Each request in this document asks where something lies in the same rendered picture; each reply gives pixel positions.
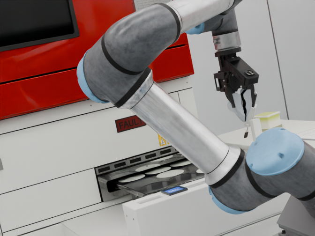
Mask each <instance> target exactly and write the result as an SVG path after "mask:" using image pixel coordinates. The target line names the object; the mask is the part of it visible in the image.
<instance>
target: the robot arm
mask: <svg viewBox="0 0 315 236"><path fill-rule="evenodd" d="M241 1H243V0H173V1H171V2H168V3H166V4H165V3H162V2H158V3H154V4H152V5H150V6H147V7H145V8H143V9H140V10H138V11H136V12H134V13H132V14H130V15H127V16H125V17H123V18H122V19H120V20H119V21H117V22H116V23H114V24H113V25H112V26H111V27H110V28H109V29H108V30H107V31H106V33H105V34H104V35H103V36H102V37H101V38H100V39H99V40H98V41H97V42H96V43H95V44H94V45H93V46H92V47H91V48H90V49H89V50H87V51H86V53H85V54H84V57H83V58H82V59H81V60H80V62H79V64H78V67H77V77H78V83H79V85H80V87H81V89H82V91H83V92H84V94H85V95H86V96H87V97H88V98H90V99H91V100H92V101H94V102H97V103H100V102H101V103H109V102H111V103H112V104H113V105H114V106H116V107H117V108H118V109H130V110H131V111H132V112H133V113H134V114H135V115H136V116H138V117H139V118H140V119H141V120H142V121H143V122H145V123H146V124H147V125H148V126H149V127H150V128H152V129H153V130H154V131H155V132H156V133H158V134H159V135H160V136H161V137H162V138H163V139H165V140H166V141H167V142H168V143H169V144H171V145H172V146H173V147H174V148H175V149H176V150H178V151H179V152H180V153H181V154H182V155H183V156H185V157H186V158H187V159H188V160H189V161H190V162H192V164H194V165H195V166H196V167H197V168H198V169H200V170H201V171H202V172H203V173H204V174H205V183H206V184H207V185H208V189H209V194H210V195H212V200H213V202H214V203H215V204H216V205H217V206H218V207H219V208H220V209H221V210H223V211H225V212H227V213H229V214H243V213H245V212H249V211H252V210H254V209H255V208H257V207H258V206H260V205H262V204H263V203H265V202H267V201H269V200H271V199H273V198H275V197H277V196H279V195H281V194H283V193H285V192H287V193H289V194H290V195H292V196H294V197H295V198H297V199H298V200H300V201H301V203H302V204H303V206H304V207H305V208H306V210H307V211H308V212H309V214H310V215H311V216H312V217H313V218H314V219H315V148H314V147H312V146H311V145H309V144H308V143H306V142H305V141H304V140H302V139H301V137H300V136H298V135H296V134H295V133H292V132H290V131H288V130H286V129H284V128H280V127H275V128H271V129H268V130H266V131H264V132H263V133H261V134H260V135H259V136H257V137H256V141H255V142H252V143H251V145H250V147H249V149H248V151H247V153H246V152H245V151H243V150H242V149H241V148H240V147H239V146H228V145H226V144H225V143H224V142H223V141H222V140H221V139H220V138H219V137H218V136H217V135H215V134H214V133H213V132H212V131H211V130H210V129H209V128H207V127H206V126H205V125H204V124H203V123H202V122H201V121H199V120H198V119H197V118H196V117H195V116H194V115H193V114H191V113H190V112H189V111H188V110H187V109H186V108H184V107H183V106H182V105H181V104H180V103H179V102H178V101H176V100H175V99H174V98H173V97H172V96H171V95H170V94H168V93H167V92H166V91H165V90H164V89H163V88H162V87H160V86H159V85H158V84H157V83H156V82H155V81H153V78H152V70H151V69H150V68H149V67H148V66H149V65H150V64H151V63H152V62H153V61H154V60H155V59H156V58H157V57H158V56H159V54H160V53H161V52H162V51H164V50H165V49H166V48H167V47H168V46H170V45H172V44H174V43H175V42H176V41H177V40H178V39H179V37H180V35H181V34H182V33H184V32H185V33H187V34H190V35H193V34H197V35H199V34H201V33H204V32H209V31H211V32H212V36H213V43H214V46H215V50H217V52H215V57H218V61H219V66H220V71H218V73H215V74H213V75H214V80H215V85H216V90H217V91H220V92H225V95H226V98H227V99H228V100H229V103H228V104H227V107H228V109H229V110H230V111H232V112H234V113H235V114H236V115H237V117H238V118H239V119H240V120H241V121H242V122H246V121H247V119H248V117H249V114H250V111H251V108H252V103H253V100H254V94H255V88H254V84H255V83H258V80H259V74H258V73H257V72H256V71H255V70H254V69H252V68H251V67H250V66H249V65H248V64H247V63H246V62H245V61H244V60H243V59H242V58H240V57H239V56H238V57H237V56H236V52H241V47H240V45H241V41H240V35H239V31H238V25H237V20H236V15H235V10H234V9H235V7H236V6H237V5H238V4H239V3H240V2H241ZM216 78H217V79H218V83H219V87H217V82H216ZM240 88H242V89H241V90H240V94H238V93H236V92H237V91H238V89H240Z"/></svg>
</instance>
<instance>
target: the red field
mask: <svg viewBox="0 0 315 236"><path fill-rule="evenodd" d="M116 123H117V127H118V132H119V131H123V130H127V129H130V128H134V127H138V126H141V125H145V122H143V121H142V120H141V119H140V118H139V117H138V116H134V117H130V118H126V119H122V120H118V121H116Z"/></svg>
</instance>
